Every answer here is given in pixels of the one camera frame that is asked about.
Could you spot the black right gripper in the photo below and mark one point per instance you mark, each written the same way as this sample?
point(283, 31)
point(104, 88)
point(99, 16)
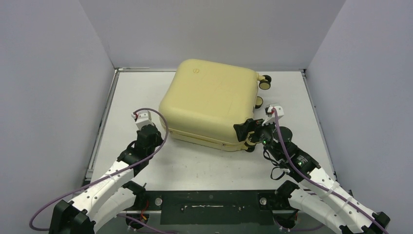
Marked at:
point(253, 128)

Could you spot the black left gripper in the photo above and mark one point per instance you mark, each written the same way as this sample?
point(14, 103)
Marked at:
point(159, 139)

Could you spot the yellow suitcase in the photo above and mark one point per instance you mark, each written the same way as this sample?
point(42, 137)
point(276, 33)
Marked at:
point(205, 99)

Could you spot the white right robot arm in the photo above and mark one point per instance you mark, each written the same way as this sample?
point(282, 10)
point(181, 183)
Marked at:
point(310, 189)

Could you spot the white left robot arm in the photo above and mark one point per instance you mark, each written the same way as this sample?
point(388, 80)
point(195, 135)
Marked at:
point(112, 193)

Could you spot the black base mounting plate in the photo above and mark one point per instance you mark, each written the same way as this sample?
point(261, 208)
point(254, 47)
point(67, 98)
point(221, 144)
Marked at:
point(261, 207)

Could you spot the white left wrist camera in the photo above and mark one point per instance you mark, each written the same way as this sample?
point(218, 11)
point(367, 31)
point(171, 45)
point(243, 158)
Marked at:
point(142, 119)

